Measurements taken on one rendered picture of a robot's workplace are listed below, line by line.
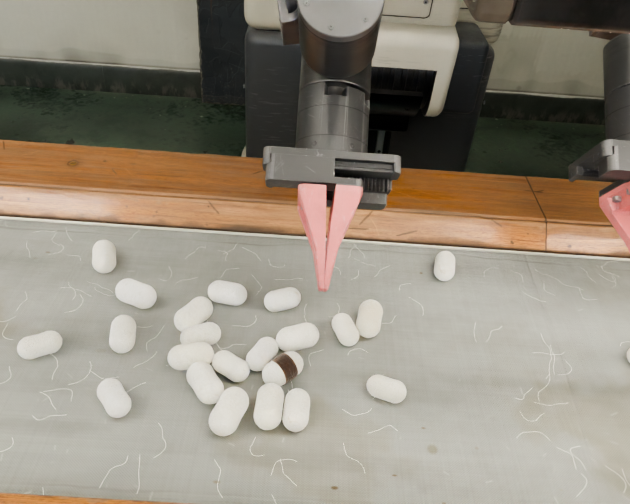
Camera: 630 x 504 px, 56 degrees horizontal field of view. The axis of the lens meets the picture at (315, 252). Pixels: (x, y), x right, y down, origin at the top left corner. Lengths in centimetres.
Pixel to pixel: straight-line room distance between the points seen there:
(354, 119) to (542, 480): 29
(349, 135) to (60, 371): 29
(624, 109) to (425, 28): 54
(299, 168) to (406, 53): 60
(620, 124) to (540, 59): 216
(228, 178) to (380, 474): 36
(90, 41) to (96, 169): 203
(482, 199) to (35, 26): 232
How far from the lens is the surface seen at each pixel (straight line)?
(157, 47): 263
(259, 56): 133
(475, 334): 54
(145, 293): 52
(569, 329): 58
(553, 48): 270
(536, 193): 70
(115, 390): 46
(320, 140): 44
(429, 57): 102
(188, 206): 62
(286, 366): 46
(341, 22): 40
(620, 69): 57
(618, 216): 56
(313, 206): 43
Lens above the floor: 111
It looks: 39 degrees down
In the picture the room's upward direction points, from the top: 5 degrees clockwise
